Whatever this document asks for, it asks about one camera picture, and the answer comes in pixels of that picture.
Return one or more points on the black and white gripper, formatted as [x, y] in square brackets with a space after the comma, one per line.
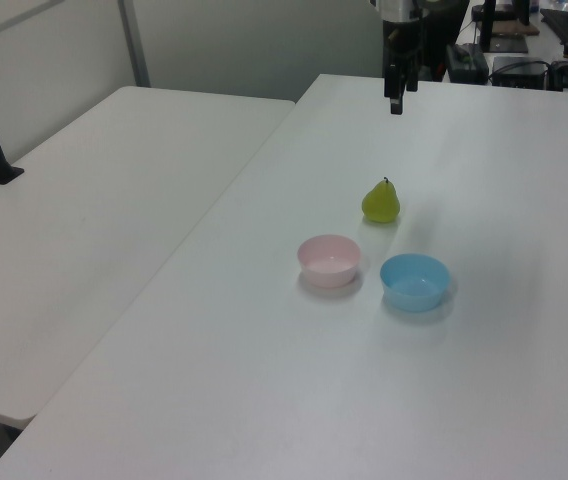
[400, 31]

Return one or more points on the green yellow pear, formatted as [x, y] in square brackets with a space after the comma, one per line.
[381, 202]

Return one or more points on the grey partition post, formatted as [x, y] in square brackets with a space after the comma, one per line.
[134, 42]

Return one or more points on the white side table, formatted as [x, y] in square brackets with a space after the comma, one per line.
[89, 235]

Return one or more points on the green black device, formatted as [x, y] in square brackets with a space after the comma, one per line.
[466, 62]

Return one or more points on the black electronics box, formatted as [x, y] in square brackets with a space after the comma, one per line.
[519, 70]

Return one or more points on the black keyboard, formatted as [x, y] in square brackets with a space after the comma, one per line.
[566, 25]

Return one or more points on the blue plastic bowl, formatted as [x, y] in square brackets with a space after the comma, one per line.
[415, 281]

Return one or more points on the black monitor stand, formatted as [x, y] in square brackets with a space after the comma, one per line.
[501, 30]

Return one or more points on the pink plastic bowl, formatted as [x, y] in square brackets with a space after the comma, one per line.
[329, 261]

